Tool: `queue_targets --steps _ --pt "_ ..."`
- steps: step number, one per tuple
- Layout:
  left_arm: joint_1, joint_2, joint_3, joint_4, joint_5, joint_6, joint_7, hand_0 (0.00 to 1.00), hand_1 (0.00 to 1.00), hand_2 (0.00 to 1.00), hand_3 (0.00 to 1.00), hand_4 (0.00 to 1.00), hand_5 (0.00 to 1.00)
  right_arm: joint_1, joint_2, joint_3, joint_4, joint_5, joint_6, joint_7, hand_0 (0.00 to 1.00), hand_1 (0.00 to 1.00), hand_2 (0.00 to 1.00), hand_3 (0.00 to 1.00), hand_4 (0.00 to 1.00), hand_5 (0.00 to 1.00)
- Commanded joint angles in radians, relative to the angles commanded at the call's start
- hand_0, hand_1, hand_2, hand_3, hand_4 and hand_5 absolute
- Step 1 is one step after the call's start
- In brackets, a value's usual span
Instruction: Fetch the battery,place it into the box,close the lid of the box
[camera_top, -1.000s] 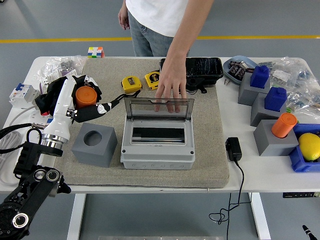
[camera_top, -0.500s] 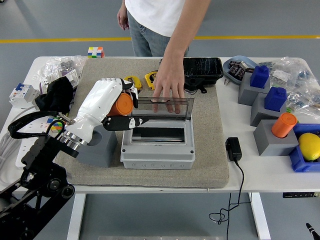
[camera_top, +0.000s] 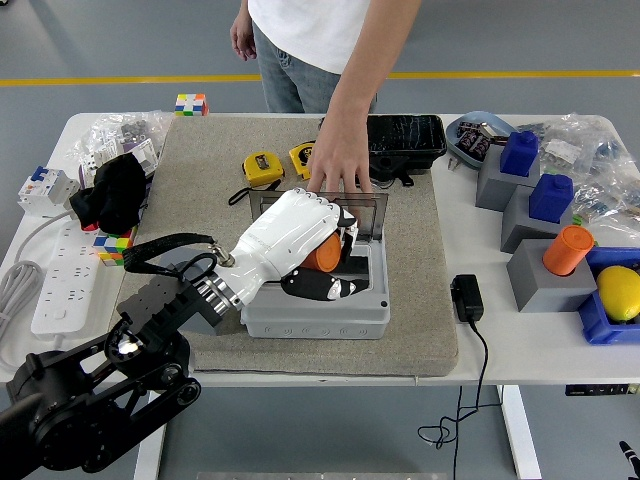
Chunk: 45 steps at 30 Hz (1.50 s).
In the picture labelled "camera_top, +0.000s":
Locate person's right hand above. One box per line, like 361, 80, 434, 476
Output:
229, 13, 259, 62

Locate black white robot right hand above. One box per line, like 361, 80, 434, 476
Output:
618, 439, 640, 479

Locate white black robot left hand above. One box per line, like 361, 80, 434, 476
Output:
215, 187, 374, 307

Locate person's left hand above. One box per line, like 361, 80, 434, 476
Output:
306, 112, 374, 196

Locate orange cylinder battery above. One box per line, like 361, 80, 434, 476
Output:
542, 225, 596, 277
302, 232, 344, 274

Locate black plastic tray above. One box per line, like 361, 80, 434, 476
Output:
366, 114, 448, 187

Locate smoky transparent box lid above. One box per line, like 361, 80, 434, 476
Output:
248, 192, 390, 241

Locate grey block with round hole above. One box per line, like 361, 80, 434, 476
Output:
164, 258, 236, 337

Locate yellow tape measure 5m print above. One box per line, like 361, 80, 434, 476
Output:
288, 141, 317, 180

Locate person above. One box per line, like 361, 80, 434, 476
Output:
247, 0, 381, 115

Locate black table control panel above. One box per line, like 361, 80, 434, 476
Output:
565, 383, 640, 397

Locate cube puzzle with white cross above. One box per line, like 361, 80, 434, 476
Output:
174, 93, 210, 118

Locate grey-brown mat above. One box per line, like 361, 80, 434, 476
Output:
104, 115, 460, 377

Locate white table leg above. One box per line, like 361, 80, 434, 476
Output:
497, 384, 544, 480
133, 389, 171, 480

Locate light blue dish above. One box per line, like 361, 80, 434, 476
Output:
445, 110, 519, 169

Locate blue plastic bin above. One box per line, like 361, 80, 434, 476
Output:
577, 245, 640, 346

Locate clear bag of small parts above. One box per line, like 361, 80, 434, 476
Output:
67, 110, 174, 189

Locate grey block holder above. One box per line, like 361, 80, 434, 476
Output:
500, 184, 575, 255
506, 238, 599, 314
475, 144, 542, 212

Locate yellow lemon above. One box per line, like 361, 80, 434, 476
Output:
596, 265, 640, 323

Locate multicolour cube puzzle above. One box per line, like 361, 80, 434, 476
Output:
92, 227, 137, 266

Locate black glove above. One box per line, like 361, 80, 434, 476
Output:
69, 153, 150, 235

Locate blue plastic block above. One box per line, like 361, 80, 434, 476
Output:
528, 173, 575, 225
499, 130, 541, 179

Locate black power adapter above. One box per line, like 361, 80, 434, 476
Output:
449, 273, 485, 324

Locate white power strip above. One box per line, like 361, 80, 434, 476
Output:
30, 222, 101, 336

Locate white blue circuit breaker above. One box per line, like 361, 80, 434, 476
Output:
17, 165, 81, 219

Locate clear bags of components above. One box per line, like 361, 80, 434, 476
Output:
517, 112, 640, 236

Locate yellow tape measure with strap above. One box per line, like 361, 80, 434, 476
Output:
228, 152, 286, 206

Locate grey electrical enclosure box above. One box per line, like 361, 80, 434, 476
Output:
239, 234, 391, 341

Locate black adapter cord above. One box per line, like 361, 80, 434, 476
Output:
417, 319, 504, 480

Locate white power strip cable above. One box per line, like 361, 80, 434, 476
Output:
0, 209, 76, 374

